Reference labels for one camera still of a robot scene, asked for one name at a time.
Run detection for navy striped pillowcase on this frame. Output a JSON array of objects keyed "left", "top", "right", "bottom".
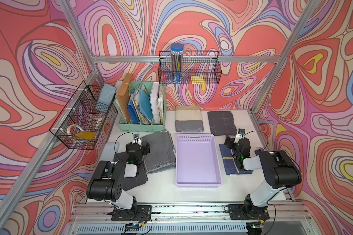
[{"left": 219, "top": 144, "right": 253, "bottom": 175}]

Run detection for purple plastic basket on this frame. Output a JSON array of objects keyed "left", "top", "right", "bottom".
[{"left": 176, "top": 134, "right": 222, "bottom": 188}]

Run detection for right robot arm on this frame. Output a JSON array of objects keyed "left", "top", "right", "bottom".
[{"left": 220, "top": 135, "right": 302, "bottom": 219}]

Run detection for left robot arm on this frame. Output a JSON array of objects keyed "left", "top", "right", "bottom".
[{"left": 86, "top": 142, "right": 150, "bottom": 211}]

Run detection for dark grid folded pillowcase back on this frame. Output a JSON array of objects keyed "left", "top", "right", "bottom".
[{"left": 207, "top": 111, "right": 237, "bottom": 136}]

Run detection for yellow pad in basket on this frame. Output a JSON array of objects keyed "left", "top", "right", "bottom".
[{"left": 73, "top": 131, "right": 96, "bottom": 142}]

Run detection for beige grey folded pillowcase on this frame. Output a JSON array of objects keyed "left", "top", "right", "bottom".
[{"left": 175, "top": 106, "right": 204, "bottom": 133}]

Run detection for light blue pencil case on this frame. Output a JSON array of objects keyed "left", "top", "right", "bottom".
[{"left": 104, "top": 142, "right": 120, "bottom": 154}]

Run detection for green file organizer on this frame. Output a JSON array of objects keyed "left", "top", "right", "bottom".
[{"left": 118, "top": 81, "right": 166, "bottom": 132}]

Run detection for blue folder in organizer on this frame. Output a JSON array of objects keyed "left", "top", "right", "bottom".
[{"left": 127, "top": 99, "right": 141, "bottom": 124}]

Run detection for white binder in organizer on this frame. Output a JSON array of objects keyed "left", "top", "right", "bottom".
[{"left": 150, "top": 82, "right": 160, "bottom": 124}]

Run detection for white tape roll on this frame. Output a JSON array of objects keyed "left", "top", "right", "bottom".
[{"left": 66, "top": 124, "right": 84, "bottom": 136}]

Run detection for brown envelope folder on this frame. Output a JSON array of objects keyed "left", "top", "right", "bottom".
[{"left": 117, "top": 73, "right": 132, "bottom": 124}]

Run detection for grey blue sponge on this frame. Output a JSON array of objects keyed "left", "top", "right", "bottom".
[{"left": 95, "top": 84, "right": 116, "bottom": 113}]

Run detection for yellow sticky notes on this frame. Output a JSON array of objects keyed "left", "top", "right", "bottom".
[{"left": 190, "top": 75, "right": 205, "bottom": 85}]

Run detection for blue pencil tube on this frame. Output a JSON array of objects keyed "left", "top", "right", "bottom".
[{"left": 171, "top": 43, "right": 184, "bottom": 83}]

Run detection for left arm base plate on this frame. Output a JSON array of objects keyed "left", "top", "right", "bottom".
[{"left": 108, "top": 205, "right": 152, "bottom": 222}]

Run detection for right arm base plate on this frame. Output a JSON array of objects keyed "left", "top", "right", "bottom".
[{"left": 226, "top": 204, "right": 270, "bottom": 221}]

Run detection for black wire basket left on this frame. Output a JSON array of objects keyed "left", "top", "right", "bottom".
[{"left": 50, "top": 81, "right": 116, "bottom": 150}]

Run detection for black wire basket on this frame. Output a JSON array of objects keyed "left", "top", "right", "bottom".
[
  {"left": 158, "top": 50, "right": 222, "bottom": 85},
  {"left": 50, "top": 81, "right": 116, "bottom": 150}
]

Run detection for black wire basket back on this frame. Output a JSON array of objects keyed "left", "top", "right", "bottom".
[{"left": 158, "top": 50, "right": 222, "bottom": 85}]

